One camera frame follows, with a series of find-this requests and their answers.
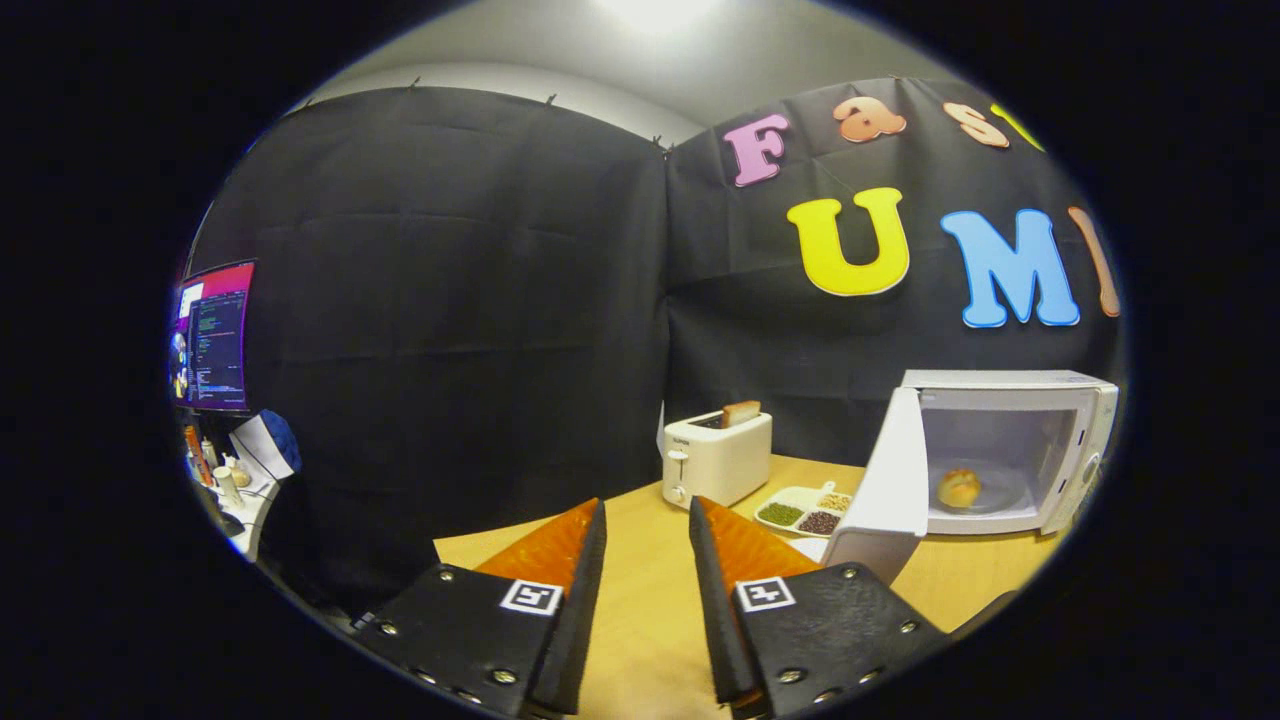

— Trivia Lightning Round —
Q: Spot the computer monitor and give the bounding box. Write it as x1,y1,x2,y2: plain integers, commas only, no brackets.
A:
170,258,258,415

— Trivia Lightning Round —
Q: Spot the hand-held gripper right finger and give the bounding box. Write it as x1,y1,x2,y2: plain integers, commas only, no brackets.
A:
688,495,951,720

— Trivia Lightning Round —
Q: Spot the white divided dish of beans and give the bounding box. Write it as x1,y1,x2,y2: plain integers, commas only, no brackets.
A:
753,482,854,538

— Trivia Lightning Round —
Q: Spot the white microwave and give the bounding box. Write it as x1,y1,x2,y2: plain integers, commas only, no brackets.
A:
820,369,1121,586

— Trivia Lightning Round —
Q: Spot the white office desk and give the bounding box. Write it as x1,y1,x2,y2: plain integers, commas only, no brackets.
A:
190,470,286,561

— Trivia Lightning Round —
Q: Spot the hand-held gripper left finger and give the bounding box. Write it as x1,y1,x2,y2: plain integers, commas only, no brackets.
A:
352,498,608,719

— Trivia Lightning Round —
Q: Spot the golden bread bun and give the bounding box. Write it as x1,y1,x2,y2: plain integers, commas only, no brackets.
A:
936,468,982,510

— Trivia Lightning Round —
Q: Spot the white toaster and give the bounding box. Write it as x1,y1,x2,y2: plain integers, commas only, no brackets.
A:
661,409,773,511

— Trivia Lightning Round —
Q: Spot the orange bottle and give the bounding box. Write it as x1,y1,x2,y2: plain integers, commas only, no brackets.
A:
183,425,213,488

